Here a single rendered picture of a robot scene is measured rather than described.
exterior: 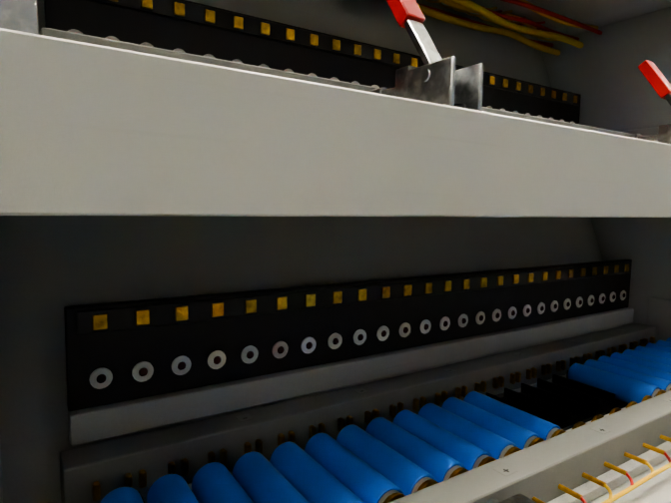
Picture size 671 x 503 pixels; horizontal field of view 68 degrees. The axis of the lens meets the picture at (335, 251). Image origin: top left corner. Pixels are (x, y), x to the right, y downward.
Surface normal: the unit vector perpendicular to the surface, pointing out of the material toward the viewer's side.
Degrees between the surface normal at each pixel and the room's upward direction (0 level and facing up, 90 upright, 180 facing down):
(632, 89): 90
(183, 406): 111
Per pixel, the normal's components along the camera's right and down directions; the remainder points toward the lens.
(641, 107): -0.84, 0.04
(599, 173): 0.54, 0.09
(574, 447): 0.02, -0.99
